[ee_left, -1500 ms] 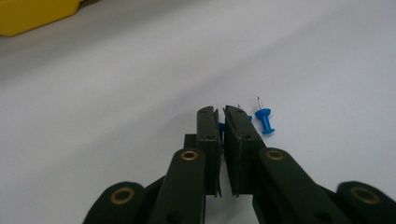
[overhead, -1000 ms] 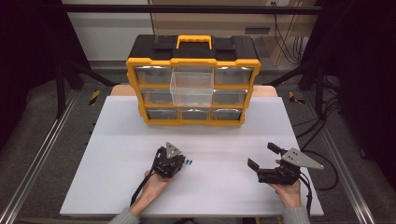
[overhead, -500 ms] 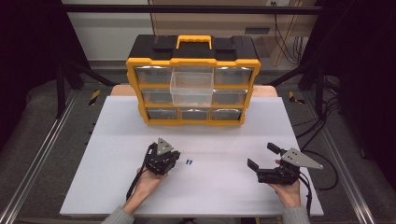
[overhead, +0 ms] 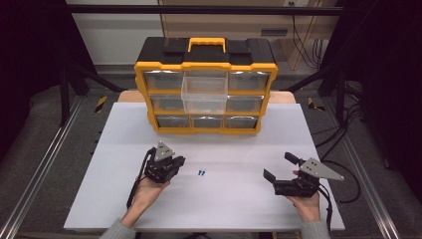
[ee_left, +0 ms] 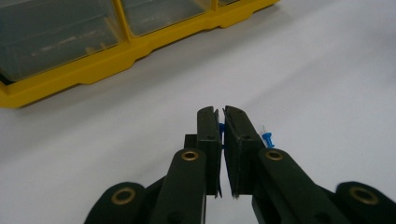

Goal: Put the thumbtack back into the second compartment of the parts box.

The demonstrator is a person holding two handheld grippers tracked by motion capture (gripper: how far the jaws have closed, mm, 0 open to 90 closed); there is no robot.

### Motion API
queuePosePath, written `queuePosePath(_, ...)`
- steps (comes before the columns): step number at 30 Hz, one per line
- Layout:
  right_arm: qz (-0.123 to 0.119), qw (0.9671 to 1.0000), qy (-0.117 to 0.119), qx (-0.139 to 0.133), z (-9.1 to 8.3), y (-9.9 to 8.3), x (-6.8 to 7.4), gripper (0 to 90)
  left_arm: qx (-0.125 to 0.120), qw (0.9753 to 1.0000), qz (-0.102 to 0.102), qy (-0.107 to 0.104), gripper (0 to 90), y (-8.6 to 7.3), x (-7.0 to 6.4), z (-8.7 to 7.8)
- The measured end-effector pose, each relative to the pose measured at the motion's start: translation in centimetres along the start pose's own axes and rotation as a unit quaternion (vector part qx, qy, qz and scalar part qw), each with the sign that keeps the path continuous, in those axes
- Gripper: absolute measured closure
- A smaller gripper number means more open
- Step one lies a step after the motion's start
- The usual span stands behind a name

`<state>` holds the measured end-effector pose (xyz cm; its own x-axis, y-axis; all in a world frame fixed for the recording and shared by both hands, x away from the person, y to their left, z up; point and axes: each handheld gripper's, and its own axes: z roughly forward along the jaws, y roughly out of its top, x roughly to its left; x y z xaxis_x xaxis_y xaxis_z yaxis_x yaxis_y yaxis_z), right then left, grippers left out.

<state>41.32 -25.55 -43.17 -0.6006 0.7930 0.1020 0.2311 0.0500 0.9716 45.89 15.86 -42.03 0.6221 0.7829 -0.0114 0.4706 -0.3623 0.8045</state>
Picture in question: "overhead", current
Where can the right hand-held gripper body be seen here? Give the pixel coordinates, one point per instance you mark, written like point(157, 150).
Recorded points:
point(295, 188)

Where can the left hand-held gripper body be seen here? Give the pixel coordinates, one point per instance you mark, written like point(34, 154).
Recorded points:
point(161, 167)

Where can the clear plastic drawer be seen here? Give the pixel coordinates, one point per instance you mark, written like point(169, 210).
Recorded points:
point(204, 99)

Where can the yellow black organizer cabinet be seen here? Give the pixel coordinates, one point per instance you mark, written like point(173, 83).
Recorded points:
point(205, 54)

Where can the person's right hand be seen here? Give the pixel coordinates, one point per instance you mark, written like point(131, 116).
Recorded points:
point(308, 209)

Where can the person's left hand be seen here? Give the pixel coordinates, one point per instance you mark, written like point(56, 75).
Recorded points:
point(147, 194)

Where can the white board sheet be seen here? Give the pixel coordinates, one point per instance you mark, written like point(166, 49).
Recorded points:
point(215, 205)

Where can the yellow black tape marker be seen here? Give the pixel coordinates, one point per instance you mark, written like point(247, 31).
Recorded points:
point(312, 104)
point(101, 103)

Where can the wooden table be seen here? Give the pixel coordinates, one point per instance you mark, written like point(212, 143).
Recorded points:
point(131, 97)

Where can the black metal stand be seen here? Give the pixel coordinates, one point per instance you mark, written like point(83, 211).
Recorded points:
point(64, 99)
point(340, 96)

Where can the set of clear drawers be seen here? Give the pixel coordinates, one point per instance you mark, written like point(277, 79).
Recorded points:
point(247, 81)

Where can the dark curtain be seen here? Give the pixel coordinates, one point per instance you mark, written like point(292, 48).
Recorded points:
point(30, 49)
point(391, 66)

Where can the light wooden cabinet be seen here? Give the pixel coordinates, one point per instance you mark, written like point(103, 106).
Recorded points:
point(232, 23)

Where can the black horizontal bar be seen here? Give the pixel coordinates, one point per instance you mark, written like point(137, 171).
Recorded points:
point(132, 9)

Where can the aluminium floor rail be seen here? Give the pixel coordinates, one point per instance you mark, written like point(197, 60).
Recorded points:
point(43, 166)
point(365, 172)

